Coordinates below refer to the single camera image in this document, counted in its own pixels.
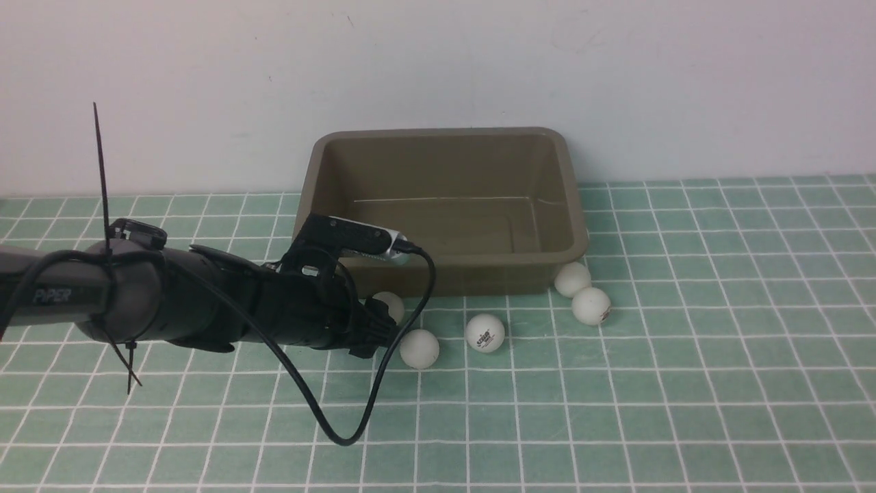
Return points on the olive green plastic bin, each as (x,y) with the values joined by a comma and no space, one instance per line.
(498,209)

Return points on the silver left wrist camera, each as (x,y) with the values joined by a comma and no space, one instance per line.
(329,238)

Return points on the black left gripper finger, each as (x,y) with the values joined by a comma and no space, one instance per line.
(369,328)

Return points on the black cable tie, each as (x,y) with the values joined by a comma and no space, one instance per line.
(127,362)

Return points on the white ball with logo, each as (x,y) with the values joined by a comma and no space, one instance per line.
(485,333)

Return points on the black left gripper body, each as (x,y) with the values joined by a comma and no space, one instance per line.
(307,310)

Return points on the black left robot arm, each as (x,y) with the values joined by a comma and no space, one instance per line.
(134,288)

